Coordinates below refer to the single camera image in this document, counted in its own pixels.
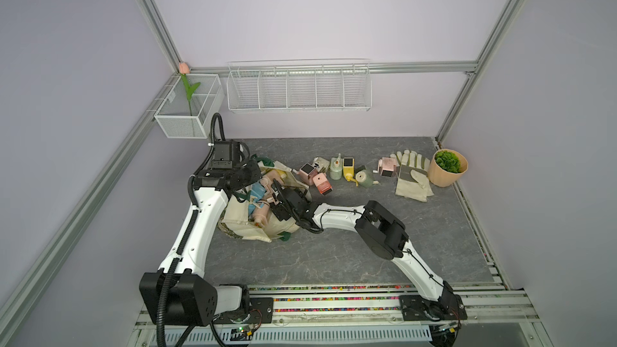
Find beige pencil sharpener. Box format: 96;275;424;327
313;157;330;174

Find blue pencil sharpener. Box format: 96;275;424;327
248;182;266;216

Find pink artificial tulip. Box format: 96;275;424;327
178;62;201;116

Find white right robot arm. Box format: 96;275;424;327
273;181;462;313

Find cream work gloves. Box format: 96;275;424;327
390;149;434;202

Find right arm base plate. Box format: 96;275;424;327
399;292;468;322

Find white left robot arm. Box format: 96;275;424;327
139;160;261;328

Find small white wire basket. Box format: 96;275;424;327
155;74;224;139

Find cream tote bag green handles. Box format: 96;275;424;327
217;157;309;243

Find potted green plant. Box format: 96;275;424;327
428;149;469;187

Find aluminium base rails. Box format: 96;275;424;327
126;281;555;347

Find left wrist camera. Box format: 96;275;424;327
212;140;242;163

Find long white wire basket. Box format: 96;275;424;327
227;59;373;112

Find olive green pencil sharpener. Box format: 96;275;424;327
352;165;379;189

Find yellow pencil sharpener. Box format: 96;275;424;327
342;157;355;182

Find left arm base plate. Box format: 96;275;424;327
215;297;274;325

